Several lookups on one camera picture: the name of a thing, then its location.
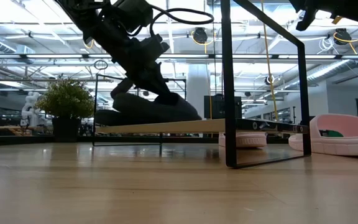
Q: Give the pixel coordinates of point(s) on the green potted plant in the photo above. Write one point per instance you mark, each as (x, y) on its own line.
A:
(65, 99)

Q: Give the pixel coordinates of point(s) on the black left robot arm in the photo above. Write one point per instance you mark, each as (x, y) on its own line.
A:
(82, 12)

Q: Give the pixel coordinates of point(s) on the pink rubber slide sandal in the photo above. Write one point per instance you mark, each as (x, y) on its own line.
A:
(247, 140)
(346, 146)

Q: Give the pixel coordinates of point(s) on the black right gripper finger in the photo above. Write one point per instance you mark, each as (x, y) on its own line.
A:
(297, 4)

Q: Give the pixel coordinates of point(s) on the black perforated computer tower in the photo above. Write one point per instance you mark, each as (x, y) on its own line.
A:
(211, 107)

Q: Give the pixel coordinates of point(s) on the wooden shelf with black frame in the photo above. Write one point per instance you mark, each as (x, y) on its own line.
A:
(182, 126)

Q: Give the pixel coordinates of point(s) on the white robot figure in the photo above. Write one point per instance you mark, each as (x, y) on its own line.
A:
(31, 102)

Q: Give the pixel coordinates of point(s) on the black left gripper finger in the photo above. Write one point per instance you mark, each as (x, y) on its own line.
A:
(121, 88)
(166, 97)

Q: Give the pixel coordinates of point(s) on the black aluminium table frame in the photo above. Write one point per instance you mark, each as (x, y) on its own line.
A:
(26, 140)

